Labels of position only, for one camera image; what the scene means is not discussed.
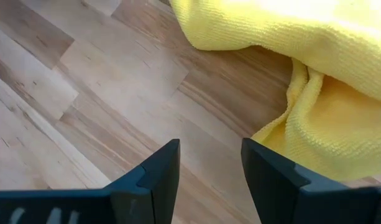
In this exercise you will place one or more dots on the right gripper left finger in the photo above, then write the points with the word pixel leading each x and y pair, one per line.
pixel 159 186

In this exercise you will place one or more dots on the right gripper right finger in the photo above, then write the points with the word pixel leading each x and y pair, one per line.
pixel 277 193

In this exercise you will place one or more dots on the yellow microfiber towel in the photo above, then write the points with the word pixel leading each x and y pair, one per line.
pixel 302 31

